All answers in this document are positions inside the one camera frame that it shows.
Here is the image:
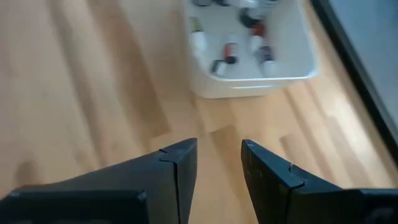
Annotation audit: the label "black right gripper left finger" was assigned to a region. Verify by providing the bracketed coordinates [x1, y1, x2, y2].
[0, 138, 198, 224]

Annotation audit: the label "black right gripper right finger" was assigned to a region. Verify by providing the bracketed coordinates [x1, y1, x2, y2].
[241, 139, 398, 224]

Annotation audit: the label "small white-capped food coloring bottle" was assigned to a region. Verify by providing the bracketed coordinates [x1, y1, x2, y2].
[255, 45, 279, 78]

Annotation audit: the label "small black food coloring bottle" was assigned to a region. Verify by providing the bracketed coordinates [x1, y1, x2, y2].
[210, 58, 229, 78]

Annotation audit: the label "white bottle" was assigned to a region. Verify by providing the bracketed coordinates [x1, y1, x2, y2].
[248, 22, 267, 54]

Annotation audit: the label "small green-label food coloring bottle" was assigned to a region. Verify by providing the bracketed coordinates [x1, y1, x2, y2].
[188, 16, 208, 55]

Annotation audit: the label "tall black food coloring bottle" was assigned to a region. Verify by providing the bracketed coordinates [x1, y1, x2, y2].
[238, 0, 261, 30]

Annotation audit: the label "white plastic bin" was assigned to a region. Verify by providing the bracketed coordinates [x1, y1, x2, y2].
[183, 0, 319, 100]

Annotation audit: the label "black table edge rail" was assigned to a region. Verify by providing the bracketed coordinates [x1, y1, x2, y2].
[310, 0, 398, 163]

